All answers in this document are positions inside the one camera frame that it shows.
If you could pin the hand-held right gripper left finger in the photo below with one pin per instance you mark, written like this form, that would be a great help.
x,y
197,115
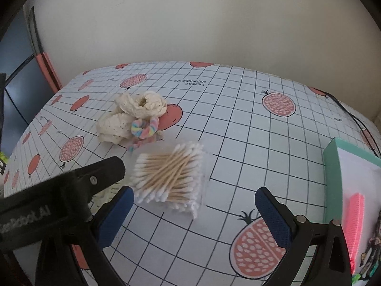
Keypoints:
x,y
117,214

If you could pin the pack of cotton swabs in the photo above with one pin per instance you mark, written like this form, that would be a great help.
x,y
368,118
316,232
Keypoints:
x,y
169,172

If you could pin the pink comb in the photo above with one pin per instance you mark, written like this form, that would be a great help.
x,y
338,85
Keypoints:
x,y
355,223

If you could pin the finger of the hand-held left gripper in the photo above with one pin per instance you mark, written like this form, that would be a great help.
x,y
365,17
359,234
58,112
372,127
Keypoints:
x,y
101,171

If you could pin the cream fabric piece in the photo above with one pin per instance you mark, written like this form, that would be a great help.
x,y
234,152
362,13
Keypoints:
x,y
102,196

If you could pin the grid pomegranate print tablecloth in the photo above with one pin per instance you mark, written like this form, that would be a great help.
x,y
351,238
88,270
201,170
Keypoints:
x,y
238,125

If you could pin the green-rimmed white tray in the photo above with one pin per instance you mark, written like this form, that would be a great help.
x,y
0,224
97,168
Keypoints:
x,y
333,161

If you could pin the brown toy figure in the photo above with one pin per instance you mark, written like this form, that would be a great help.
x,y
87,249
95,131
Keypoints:
x,y
373,248

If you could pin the cream dotted scrunchie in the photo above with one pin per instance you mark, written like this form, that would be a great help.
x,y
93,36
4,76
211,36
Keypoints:
x,y
114,126

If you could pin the green toy piece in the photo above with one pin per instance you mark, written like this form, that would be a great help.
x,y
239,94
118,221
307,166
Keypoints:
x,y
358,278

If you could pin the orange edged dark furniture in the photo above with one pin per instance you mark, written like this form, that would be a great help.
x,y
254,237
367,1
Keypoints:
x,y
47,68

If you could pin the rainbow scrunchie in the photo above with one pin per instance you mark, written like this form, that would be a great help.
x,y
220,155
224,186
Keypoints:
x,y
148,131

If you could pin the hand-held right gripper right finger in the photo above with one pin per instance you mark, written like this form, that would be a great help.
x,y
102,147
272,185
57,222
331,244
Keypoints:
x,y
273,217

